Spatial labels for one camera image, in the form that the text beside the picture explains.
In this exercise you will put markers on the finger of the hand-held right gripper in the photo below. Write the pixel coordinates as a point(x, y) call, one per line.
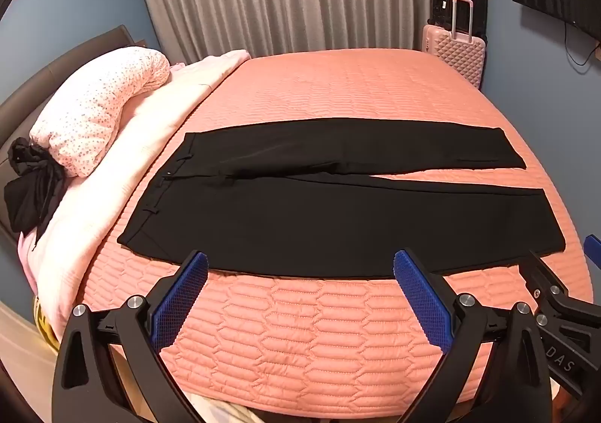
point(593, 249)
point(540, 280)

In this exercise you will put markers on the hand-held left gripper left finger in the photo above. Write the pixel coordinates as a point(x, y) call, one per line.
point(182, 298)

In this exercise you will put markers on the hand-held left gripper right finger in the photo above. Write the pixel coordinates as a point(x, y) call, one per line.
point(422, 298)

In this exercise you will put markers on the black pants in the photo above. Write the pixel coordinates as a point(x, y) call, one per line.
point(281, 226)

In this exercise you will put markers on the light pink blanket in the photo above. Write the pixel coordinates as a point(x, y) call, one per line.
point(94, 212)

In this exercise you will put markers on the yellow bag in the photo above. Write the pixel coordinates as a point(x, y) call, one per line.
point(43, 324)

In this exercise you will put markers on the black cloth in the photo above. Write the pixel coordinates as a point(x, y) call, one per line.
point(30, 198)

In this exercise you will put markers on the salmon quilted bedspread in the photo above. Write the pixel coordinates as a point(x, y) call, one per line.
point(352, 90)

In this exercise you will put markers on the pink suitcase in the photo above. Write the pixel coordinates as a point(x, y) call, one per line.
point(458, 52)

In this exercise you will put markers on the grey bed headboard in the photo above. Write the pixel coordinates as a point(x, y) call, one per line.
point(42, 71)

